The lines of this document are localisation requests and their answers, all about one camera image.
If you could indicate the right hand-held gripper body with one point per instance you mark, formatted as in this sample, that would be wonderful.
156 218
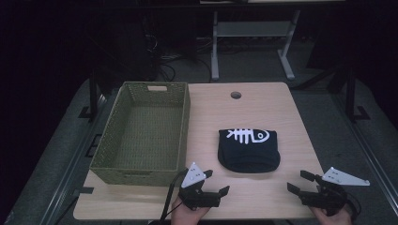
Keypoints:
331 193

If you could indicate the white metal desk frame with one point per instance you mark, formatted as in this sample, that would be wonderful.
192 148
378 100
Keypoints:
253 29

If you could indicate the black fishbone-print cloth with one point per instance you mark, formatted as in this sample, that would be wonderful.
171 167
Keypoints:
248 154

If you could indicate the green woven basket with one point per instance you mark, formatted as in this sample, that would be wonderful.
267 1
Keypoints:
147 131

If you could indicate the aluminium frame rail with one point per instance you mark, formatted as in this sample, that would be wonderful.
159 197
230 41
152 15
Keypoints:
75 162
366 146

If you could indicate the person's right hand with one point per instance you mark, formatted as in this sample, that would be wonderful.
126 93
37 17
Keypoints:
331 218

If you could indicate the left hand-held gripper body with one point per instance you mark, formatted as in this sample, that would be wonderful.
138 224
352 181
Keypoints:
197 195

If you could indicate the person's left hand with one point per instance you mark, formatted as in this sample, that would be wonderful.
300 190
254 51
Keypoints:
187 215

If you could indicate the black metal stand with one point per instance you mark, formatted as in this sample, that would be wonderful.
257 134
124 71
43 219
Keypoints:
351 93
93 93

